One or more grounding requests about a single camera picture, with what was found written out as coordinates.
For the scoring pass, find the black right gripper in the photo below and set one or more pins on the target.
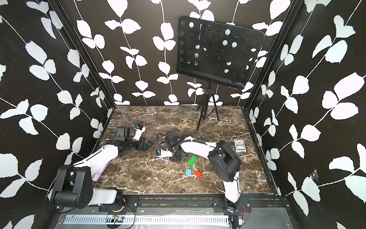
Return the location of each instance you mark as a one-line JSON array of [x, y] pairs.
[[175, 160]]

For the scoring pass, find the white perforated cable duct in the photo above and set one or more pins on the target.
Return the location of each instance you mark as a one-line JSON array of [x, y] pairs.
[[216, 220]]

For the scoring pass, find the black mounting rail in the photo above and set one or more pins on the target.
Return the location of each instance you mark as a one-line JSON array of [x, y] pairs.
[[246, 204]]

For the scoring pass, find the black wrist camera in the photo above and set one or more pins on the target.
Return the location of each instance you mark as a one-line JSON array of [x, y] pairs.
[[171, 138], [122, 134]]

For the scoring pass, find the red lego brick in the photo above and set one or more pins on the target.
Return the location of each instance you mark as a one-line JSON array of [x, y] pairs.
[[198, 174]]

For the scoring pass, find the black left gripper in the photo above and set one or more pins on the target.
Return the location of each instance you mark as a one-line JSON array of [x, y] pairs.
[[145, 147]]

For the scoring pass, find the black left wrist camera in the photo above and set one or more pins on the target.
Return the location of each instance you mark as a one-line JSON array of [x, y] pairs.
[[122, 134]]

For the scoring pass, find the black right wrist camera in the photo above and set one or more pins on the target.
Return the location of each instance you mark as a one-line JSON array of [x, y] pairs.
[[171, 138]]

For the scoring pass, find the blue lego brick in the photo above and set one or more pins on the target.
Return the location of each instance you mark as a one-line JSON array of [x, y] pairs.
[[188, 172]]

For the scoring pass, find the black music stand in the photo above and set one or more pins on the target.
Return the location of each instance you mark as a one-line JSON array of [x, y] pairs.
[[218, 53]]

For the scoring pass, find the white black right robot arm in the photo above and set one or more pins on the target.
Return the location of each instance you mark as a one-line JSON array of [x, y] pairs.
[[224, 161]]

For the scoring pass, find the green lego brick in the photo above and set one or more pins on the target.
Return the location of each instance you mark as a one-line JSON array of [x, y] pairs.
[[192, 160]]

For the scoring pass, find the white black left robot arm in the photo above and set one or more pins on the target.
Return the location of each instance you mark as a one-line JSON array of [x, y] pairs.
[[73, 184]]

